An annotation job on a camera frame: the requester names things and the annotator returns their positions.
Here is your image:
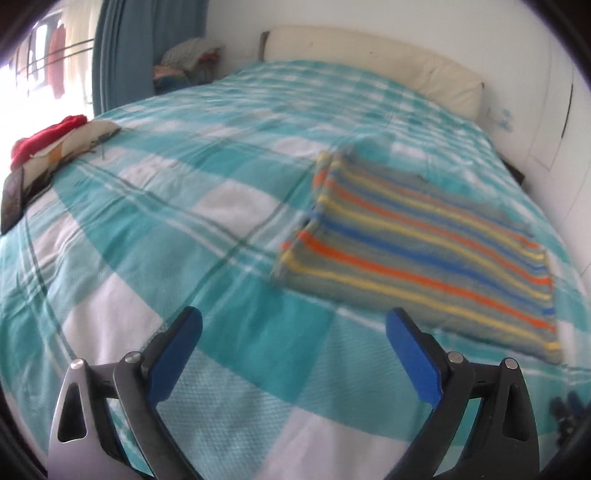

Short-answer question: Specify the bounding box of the blue curtain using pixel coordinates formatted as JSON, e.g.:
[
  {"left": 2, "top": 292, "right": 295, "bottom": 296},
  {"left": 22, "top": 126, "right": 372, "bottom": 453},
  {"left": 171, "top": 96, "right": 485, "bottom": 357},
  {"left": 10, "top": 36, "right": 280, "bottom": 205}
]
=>
[{"left": 92, "top": 0, "right": 208, "bottom": 116}]

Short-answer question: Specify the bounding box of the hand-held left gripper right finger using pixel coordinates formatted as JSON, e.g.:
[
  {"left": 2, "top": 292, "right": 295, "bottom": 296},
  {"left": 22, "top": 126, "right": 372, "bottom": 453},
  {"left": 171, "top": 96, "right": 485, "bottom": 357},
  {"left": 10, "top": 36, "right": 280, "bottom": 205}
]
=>
[{"left": 385, "top": 307, "right": 541, "bottom": 480}]

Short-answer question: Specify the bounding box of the teal plaid bed sheet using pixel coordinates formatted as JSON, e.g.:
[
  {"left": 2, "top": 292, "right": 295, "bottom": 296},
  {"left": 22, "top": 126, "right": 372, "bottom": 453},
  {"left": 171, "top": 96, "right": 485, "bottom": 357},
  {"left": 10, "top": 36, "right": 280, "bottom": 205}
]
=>
[{"left": 0, "top": 60, "right": 591, "bottom": 480}]

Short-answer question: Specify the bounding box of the cream padded headboard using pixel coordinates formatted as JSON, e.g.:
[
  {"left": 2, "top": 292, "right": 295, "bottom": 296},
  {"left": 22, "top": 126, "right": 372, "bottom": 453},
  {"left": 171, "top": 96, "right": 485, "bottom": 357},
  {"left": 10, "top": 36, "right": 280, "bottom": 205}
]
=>
[{"left": 259, "top": 27, "right": 485, "bottom": 121}]

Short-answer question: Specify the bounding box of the cream cloth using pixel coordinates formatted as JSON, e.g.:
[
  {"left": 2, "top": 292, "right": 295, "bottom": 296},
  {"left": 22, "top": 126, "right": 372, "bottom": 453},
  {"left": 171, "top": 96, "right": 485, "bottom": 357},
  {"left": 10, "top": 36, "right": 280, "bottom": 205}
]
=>
[{"left": 21, "top": 119, "right": 123, "bottom": 185}]

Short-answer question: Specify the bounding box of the pile of clothes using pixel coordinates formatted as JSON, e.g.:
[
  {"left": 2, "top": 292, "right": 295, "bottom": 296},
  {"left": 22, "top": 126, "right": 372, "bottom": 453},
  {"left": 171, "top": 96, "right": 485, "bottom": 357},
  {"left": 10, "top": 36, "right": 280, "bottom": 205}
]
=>
[{"left": 152, "top": 37, "right": 225, "bottom": 95}]

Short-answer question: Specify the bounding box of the hanging red garment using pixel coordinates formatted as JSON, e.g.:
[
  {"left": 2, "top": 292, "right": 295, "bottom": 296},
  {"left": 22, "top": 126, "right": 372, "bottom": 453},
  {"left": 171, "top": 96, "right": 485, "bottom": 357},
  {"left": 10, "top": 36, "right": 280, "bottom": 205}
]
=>
[{"left": 48, "top": 23, "right": 68, "bottom": 100}]

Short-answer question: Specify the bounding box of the dark brown cloth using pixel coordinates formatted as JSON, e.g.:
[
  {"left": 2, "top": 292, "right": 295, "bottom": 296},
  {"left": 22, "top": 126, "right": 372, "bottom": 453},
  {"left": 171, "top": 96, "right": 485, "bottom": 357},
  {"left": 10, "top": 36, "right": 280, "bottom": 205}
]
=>
[{"left": 0, "top": 166, "right": 51, "bottom": 234}]

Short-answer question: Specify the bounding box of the metal window rail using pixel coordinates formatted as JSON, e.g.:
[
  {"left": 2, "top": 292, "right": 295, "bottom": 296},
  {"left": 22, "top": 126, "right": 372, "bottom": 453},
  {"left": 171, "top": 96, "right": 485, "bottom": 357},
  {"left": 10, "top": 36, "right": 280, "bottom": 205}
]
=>
[{"left": 14, "top": 39, "right": 95, "bottom": 75}]

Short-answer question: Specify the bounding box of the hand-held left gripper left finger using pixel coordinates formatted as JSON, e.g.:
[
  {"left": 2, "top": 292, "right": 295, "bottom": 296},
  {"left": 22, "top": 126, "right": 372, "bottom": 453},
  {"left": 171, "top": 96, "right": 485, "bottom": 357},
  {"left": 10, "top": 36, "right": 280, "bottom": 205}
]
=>
[{"left": 48, "top": 305, "right": 204, "bottom": 480}]

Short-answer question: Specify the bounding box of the red cloth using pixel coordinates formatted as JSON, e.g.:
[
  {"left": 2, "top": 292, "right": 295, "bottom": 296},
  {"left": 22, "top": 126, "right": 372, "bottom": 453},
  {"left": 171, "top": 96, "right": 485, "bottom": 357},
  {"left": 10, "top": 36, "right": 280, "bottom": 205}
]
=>
[{"left": 10, "top": 114, "right": 88, "bottom": 169}]

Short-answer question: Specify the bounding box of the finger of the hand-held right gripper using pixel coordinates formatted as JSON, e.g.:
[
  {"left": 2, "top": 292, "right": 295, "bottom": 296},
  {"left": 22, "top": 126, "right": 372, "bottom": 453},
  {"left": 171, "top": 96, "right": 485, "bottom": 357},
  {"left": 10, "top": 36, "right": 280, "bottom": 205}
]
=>
[{"left": 549, "top": 391, "right": 585, "bottom": 446}]

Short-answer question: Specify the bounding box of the wall socket panel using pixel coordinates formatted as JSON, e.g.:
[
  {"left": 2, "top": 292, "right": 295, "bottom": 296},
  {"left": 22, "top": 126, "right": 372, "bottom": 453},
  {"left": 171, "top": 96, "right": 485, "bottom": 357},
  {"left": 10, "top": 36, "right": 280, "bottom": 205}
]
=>
[{"left": 487, "top": 107, "right": 515, "bottom": 132}]

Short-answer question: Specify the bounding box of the striped knit sweater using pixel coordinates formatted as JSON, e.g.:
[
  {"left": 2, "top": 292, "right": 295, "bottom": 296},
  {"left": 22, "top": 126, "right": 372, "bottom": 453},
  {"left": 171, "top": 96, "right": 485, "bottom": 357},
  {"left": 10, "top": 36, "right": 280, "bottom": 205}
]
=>
[{"left": 270, "top": 150, "right": 565, "bottom": 363}]

